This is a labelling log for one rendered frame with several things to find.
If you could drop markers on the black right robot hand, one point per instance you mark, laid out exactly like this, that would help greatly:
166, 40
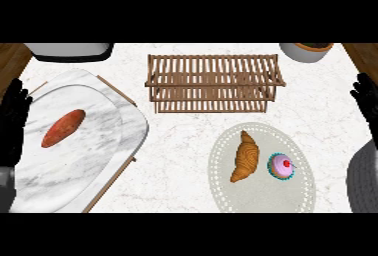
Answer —
368, 96

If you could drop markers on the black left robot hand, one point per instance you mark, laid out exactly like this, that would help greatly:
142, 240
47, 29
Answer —
12, 113

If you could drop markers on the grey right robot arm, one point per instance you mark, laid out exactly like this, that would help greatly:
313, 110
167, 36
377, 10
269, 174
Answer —
363, 180

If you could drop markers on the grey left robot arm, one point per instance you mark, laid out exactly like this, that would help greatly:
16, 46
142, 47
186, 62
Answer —
6, 188

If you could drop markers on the pink frosted cupcake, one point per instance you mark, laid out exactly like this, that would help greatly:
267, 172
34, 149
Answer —
281, 166

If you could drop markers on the wooden tiered shelf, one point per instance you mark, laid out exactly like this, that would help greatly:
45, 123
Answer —
213, 83

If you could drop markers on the pale oval placemat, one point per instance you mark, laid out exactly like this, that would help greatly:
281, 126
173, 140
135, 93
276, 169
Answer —
266, 193

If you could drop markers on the reddish brown sweet potato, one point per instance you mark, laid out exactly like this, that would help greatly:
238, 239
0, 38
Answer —
62, 128

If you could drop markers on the white marble tray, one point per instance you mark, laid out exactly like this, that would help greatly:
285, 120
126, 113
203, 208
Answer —
83, 150

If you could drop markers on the grey and black appliance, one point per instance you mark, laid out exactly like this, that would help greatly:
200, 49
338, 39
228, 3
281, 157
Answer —
68, 50

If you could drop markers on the golden brown croissant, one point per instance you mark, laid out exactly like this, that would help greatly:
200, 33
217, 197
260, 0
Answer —
245, 156

